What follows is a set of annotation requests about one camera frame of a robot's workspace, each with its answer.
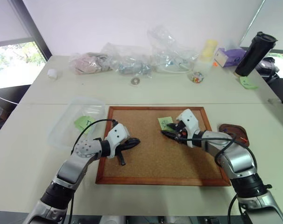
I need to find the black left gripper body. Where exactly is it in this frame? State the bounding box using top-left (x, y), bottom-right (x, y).
top-left (115, 139), bottom-right (133, 167)

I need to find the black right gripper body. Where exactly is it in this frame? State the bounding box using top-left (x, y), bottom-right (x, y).
top-left (174, 121), bottom-right (190, 143)

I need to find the green note with scribble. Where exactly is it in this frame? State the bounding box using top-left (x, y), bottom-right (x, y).
top-left (157, 116), bottom-right (174, 131)

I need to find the green note with line mark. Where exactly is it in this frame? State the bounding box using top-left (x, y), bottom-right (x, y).
top-left (74, 116), bottom-right (96, 135)

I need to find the clear jar of coloured pushpins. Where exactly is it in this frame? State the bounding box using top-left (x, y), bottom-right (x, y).
top-left (190, 71), bottom-right (206, 84)

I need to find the brown wooden tray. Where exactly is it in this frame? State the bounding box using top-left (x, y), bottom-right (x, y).
top-left (217, 123), bottom-right (250, 147)

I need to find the clear plastic box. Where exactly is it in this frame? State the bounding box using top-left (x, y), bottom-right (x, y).
top-left (46, 97), bottom-right (106, 150)

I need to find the green sticky note pad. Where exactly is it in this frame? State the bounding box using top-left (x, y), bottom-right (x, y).
top-left (239, 76), bottom-right (259, 90)

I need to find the purple tissue box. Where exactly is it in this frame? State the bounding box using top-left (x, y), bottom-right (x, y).
top-left (213, 47), bottom-right (247, 68)

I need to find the wood framed cork board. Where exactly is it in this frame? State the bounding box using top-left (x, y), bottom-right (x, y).
top-left (95, 106), bottom-right (231, 187)

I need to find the large crumpled clear plastic bag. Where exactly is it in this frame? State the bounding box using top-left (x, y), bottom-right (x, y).
top-left (147, 25), bottom-right (201, 74)

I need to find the yellow and white plastic container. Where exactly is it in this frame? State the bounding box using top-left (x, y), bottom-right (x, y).
top-left (193, 39), bottom-right (219, 73)

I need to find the plastic bag of pink items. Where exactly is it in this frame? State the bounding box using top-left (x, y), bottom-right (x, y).
top-left (69, 52), bottom-right (112, 76)

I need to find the small white round object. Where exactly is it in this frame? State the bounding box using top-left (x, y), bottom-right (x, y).
top-left (47, 68), bottom-right (59, 80)

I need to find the black tumbler with lid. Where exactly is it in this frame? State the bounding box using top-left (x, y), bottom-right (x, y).
top-left (234, 31), bottom-right (278, 77)

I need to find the black bag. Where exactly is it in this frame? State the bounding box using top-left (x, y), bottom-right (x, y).
top-left (255, 56), bottom-right (282, 83)

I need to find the dark furniture beside table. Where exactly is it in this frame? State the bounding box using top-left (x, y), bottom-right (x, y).
top-left (0, 84), bottom-right (32, 142)

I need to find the white roller blind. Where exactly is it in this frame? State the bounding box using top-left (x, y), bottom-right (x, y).
top-left (0, 0), bottom-right (32, 47)

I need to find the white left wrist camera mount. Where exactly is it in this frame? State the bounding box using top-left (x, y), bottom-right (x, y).
top-left (103, 124), bottom-right (131, 160)

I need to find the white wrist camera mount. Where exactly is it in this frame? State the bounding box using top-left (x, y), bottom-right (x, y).
top-left (175, 109), bottom-right (200, 148)
top-left (103, 124), bottom-right (131, 160)

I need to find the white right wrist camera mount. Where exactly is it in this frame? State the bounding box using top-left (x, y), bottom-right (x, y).
top-left (175, 109), bottom-right (200, 148)

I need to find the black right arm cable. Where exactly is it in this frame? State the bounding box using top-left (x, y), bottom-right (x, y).
top-left (177, 136), bottom-right (259, 224)

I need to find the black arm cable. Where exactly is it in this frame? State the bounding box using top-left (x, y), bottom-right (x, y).
top-left (177, 136), bottom-right (259, 224)
top-left (69, 119), bottom-right (119, 224)

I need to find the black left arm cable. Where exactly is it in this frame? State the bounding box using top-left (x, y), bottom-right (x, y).
top-left (69, 119), bottom-right (119, 224)

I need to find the black window frame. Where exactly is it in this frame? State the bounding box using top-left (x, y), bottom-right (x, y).
top-left (6, 0), bottom-right (51, 63)

